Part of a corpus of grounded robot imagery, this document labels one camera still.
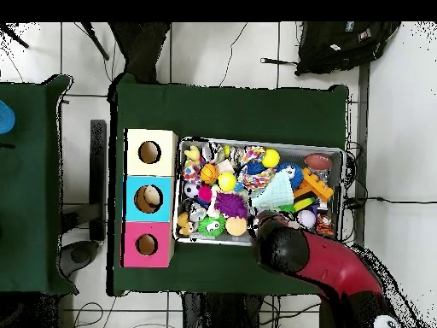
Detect black backpack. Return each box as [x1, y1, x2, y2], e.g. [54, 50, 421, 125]
[294, 21, 403, 76]

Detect blue round object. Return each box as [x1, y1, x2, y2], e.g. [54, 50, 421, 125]
[0, 99, 16, 135]

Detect small orange basketball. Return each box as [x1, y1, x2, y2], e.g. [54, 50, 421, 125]
[200, 163, 220, 185]

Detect purple spiky ball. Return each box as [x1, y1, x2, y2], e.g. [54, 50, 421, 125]
[214, 191, 250, 220]

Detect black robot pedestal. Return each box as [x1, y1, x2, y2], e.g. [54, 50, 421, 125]
[178, 292, 274, 328]

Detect clear mesh bin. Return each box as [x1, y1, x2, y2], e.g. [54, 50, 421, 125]
[173, 136, 346, 249]

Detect mint green knitted cloth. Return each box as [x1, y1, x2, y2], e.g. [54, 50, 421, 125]
[249, 170, 296, 212]

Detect orange plastic building block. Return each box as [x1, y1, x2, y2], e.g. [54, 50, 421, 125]
[292, 167, 335, 206]

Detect small brown football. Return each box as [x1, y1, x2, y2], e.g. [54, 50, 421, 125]
[304, 153, 335, 173]

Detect white baseball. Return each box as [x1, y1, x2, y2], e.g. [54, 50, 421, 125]
[297, 209, 318, 230]

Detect blue fuzzy toy with eyes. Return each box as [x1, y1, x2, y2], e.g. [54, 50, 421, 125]
[276, 162, 305, 191]

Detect beige rounded toy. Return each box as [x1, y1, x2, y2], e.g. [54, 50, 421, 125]
[142, 185, 164, 212]

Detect wooden box with three holes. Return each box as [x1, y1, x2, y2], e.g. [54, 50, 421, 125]
[122, 128, 179, 269]

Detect dark green table cloth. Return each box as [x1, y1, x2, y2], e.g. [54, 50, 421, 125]
[108, 73, 351, 298]
[0, 73, 75, 296]

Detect colourful polka dot cloth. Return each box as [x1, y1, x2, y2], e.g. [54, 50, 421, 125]
[237, 163, 276, 192]

